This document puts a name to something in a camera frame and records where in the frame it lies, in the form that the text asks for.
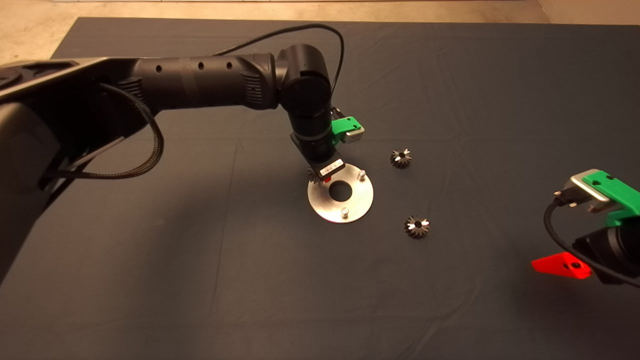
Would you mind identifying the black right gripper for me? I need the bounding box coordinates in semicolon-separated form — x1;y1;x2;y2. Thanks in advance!
531;222;640;286

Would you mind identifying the left braided black cable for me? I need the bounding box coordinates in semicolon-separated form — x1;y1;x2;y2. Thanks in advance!
42;82;165;181

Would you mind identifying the right silver camera box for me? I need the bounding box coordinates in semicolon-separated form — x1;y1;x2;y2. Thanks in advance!
570;170;612;213

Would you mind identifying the silver camera box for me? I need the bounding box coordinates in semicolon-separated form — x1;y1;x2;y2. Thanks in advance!
570;170;612;213
342;122;365;144

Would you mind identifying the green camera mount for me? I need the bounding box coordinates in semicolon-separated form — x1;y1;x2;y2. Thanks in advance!
582;170;640;228
331;116;362;143

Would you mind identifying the round metal carrier plate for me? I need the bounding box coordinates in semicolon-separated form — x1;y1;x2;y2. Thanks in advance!
307;163;374;224

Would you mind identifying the left green camera mount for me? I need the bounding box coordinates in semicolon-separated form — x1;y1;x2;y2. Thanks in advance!
331;116;362;143

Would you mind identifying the left silver camera box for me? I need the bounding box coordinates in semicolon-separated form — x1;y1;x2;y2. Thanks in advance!
342;122;365;144

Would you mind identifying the right thin black cable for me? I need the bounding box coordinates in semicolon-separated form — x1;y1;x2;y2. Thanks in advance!
544;187;640;289

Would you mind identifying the right green camera mount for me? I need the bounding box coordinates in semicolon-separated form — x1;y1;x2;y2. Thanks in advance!
582;170;640;228

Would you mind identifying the dark grey table cloth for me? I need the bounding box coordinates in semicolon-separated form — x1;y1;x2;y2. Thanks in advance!
0;16;640;360

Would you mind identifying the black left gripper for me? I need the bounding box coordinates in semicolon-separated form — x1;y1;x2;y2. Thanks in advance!
291;131;346;183

